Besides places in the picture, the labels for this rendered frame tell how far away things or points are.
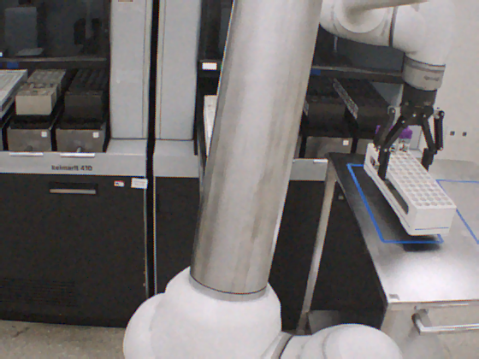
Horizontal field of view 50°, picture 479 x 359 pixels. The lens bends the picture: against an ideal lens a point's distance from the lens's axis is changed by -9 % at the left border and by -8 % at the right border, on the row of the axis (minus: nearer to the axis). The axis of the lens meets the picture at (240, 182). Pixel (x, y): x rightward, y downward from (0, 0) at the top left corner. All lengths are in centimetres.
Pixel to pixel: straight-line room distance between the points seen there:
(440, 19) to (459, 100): 205
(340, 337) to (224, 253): 17
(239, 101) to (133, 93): 101
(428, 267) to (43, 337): 141
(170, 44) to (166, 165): 34
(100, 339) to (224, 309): 138
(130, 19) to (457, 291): 107
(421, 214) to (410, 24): 38
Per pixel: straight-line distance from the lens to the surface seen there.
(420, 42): 113
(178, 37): 154
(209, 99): 162
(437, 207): 114
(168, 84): 158
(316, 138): 159
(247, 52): 60
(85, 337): 203
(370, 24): 110
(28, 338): 206
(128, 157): 158
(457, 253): 118
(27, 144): 162
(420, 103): 117
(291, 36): 60
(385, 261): 109
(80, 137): 157
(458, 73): 309
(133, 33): 154
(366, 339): 69
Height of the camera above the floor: 144
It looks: 29 degrees down
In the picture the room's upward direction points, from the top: 5 degrees clockwise
